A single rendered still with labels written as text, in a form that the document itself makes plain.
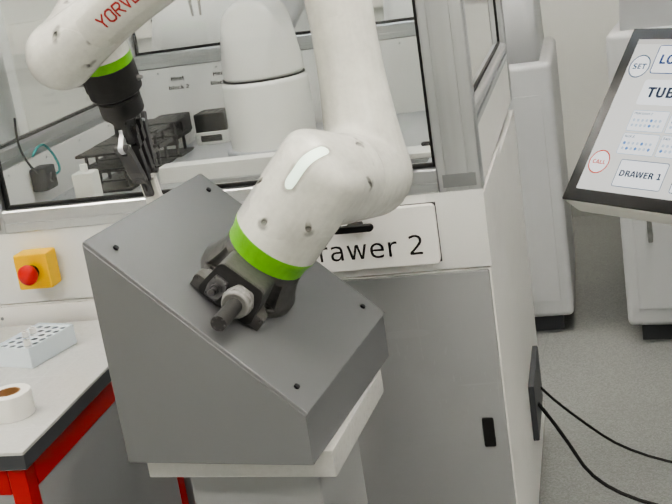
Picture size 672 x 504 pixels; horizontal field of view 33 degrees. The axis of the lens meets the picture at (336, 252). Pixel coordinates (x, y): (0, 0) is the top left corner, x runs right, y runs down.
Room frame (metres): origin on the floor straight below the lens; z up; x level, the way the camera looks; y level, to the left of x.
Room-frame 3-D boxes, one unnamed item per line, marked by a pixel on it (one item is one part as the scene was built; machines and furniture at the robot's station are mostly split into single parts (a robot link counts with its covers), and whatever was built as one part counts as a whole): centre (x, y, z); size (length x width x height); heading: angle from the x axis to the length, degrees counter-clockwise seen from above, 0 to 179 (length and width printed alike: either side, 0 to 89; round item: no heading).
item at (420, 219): (2.03, -0.05, 0.87); 0.29 x 0.02 x 0.11; 76
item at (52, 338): (1.99, 0.57, 0.78); 0.12 x 0.08 x 0.04; 151
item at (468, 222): (2.57, 0.10, 0.87); 1.02 x 0.95 x 0.14; 76
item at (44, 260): (2.17, 0.58, 0.88); 0.07 x 0.05 x 0.07; 76
